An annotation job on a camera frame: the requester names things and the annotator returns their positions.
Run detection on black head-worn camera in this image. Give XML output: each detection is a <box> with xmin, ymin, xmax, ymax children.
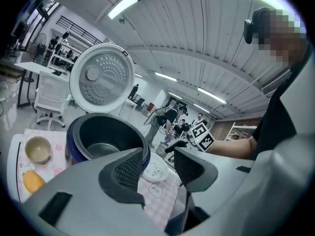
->
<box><xmin>243</xmin><ymin>19</ymin><xmax>254</xmax><ymax>45</ymax></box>

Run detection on black pot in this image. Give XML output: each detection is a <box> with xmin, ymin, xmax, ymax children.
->
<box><xmin>73</xmin><ymin>112</ymin><xmax>148</xmax><ymax>161</ymax></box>

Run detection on beige bowl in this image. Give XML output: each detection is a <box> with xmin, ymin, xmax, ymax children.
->
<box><xmin>24</xmin><ymin>136</ymin><xmax>52</xmax><ymax>164</ymax></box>

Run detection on white shelf rack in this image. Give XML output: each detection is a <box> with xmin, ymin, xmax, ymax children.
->
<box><xmin>48</xmin><ymin>37</ymin><xmax>83</xmax><ymax>74</ymax></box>

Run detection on white perforated steam plate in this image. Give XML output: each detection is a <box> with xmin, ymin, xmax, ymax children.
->
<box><xmin>142</xmin><ymin>152</ymin><xmax>169</xmax><ymax>183</ymax></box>

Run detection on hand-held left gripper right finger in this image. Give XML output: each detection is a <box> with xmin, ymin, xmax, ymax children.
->
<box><xmin>164</xmin><ymin>146</ymin><xmax>219</xmax><ymax>235</ymax></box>

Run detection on blue rice cooker white lid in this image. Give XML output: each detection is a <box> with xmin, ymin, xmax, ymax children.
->
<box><xmin>65</xmin><ymin>43</ymin><xmax>151</xmax><ymax>168</ymax></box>

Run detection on black pedestal fan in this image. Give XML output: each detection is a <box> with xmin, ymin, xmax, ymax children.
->
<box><xmin>33</xmin><ymin>32</ymin><xmax>48</xmax><ymax>60</ymax></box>

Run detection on black balcony railing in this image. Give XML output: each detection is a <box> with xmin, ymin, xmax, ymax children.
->
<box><xmin>56</xmin><ymin>15</ymin><xmax>104</xmax><ymax>45</ymax></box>

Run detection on pink checkered tablecloth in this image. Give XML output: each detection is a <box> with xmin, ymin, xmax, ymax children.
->
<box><xmin>16</xmin><ymin>128</ymin><xmax>188</xmax><ymax>233</ymax></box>

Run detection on person's right forearm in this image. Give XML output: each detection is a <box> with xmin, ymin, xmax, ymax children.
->
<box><xmin>206</xmin><ymin>136</ymin><xmax>259</xmax><ymax>160</ymax></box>

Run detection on white office chair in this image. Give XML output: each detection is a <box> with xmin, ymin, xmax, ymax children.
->
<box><xmin>33</xmin><ymin>70</ymin><xmax>72</xmax><ymax>130</ymax></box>

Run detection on orange fruit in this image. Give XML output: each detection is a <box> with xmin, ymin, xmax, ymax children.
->
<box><xmin>23</xmin><ymin>170</ymin><xmax>46</xmax><ymax>194</ymax></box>

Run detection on white wall air conditioner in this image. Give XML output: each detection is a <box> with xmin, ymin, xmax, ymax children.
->
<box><xmin>260</xmin><ymin>69</ymin><xmax>292</xmax><ymax>98</ymax></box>

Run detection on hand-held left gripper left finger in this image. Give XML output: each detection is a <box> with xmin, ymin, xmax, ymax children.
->
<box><xmin>98</xmin><ymin>147</ymin><xmax>147</xmax><ymax>209</ymax></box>

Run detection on wire waste basket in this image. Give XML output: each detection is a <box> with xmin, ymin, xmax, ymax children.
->
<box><xmin>156</xmin><ymin>141</ymin><xmax>168</xmax><ymax>157</ymax></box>

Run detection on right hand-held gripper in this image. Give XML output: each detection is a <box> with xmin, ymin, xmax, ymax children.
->
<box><xmin>164</xmin><ymin>121</ymin><xmax>215</xmax><ymax>154</ymax></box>

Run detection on person's black shirt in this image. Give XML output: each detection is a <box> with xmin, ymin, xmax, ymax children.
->
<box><xmin>252</xmin><ymin>65</ymin><xmax>315</xmax><ymax>162</ymax></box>

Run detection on person's head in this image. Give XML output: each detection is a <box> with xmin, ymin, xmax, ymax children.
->
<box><xmin>252</xmin><ymin>6</ymin><xmax>308</xmax><ymax>66</ymax></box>

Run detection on white desk black legs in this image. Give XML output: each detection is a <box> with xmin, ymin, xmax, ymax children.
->
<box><xmin>14</xmin><ymin>61</ymin><xmax>57</xmax><ymax>109</ymax></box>

